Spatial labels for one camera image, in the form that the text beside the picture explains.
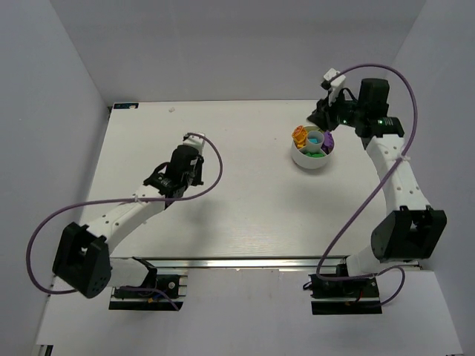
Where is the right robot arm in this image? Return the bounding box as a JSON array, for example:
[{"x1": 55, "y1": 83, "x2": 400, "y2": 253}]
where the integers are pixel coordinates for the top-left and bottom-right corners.
[{"x1": 308, "y1": 79, "x2": 447, "y2": 278}]

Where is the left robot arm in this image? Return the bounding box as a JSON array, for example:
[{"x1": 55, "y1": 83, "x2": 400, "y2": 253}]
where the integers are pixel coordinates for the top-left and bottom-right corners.
[{"x1": 53, "y1": 136, "x2": 205, "y2": 298}]

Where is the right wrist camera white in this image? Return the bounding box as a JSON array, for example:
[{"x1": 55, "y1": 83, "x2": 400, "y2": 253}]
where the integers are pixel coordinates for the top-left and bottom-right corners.
[{"x1": 321, "y1": 68, "x2": 346, "y2": 106}]

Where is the white round divided container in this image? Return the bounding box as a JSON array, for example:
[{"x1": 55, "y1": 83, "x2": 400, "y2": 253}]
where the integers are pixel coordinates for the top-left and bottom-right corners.
[{"x1": 291, "y1": 125, "x2": 332, "y2": 170}]

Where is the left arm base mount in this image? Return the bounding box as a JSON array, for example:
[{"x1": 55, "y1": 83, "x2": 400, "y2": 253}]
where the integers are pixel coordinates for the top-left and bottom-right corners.
[{"x1": 108, "y1": 258, "x2": 188, "y2": 312}]

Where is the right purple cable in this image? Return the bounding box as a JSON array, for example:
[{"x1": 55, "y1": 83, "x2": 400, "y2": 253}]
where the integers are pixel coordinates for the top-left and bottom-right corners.
[{"x1": 315, "y1": 65, "x2": 419, "y2": 307}]

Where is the purple lego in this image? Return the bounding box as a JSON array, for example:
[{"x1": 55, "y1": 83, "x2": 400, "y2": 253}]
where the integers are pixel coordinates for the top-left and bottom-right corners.
[{"x1": 321, "y1": 131, "x2": 335, "y2": 154}]

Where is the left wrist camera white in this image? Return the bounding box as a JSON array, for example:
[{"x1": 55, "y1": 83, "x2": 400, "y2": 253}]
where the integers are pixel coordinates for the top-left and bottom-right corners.
[{"x1": 183, "y1": 133, "x2": 206, "y2": 155}]

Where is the purple cable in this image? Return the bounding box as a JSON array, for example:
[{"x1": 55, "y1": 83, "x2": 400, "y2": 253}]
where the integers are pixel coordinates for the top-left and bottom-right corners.
[
  {"x1": 25, "y1": 132, "x2": 223, "y2": 296},
  {"x1": 315, "y1": 65, "x2": 419, "y2": 307}
]

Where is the blue label left corner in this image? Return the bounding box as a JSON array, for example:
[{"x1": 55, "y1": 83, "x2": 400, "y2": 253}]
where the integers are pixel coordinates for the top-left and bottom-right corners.
[{"x1": 113, "y1": 103, "x2": 139, "y2": 110}]

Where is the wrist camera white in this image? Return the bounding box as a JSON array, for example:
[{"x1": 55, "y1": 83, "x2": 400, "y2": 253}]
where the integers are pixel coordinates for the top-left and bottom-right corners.
[
  {"x1": 183, "y1": 133, "x2": 206, "y2": 155},
  {"x1": 321, "y1": 68, "x2": 346, "y2": 106}
]

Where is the yellow butterfly lego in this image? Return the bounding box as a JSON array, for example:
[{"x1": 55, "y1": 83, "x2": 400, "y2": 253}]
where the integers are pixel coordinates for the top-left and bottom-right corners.
[{"x1": 292, "y1": 125, "x2": 308, "y2": 149}]

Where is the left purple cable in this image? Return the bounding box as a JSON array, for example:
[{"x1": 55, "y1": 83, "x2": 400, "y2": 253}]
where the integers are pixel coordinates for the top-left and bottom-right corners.
[{"x1": 25, "y1": 132, "x2": 223, "y2": 296}]

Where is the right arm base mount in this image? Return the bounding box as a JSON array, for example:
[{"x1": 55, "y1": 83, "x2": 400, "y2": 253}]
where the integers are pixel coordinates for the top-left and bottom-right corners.
[{"x1": 302, "y1": 274, "x2": 382, "y2": 316}]

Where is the green arch lego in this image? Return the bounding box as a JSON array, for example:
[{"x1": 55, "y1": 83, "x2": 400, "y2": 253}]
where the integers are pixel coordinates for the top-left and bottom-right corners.
[{"x1": 305, "y1": 151, "x2": 326, "y2": 159}]

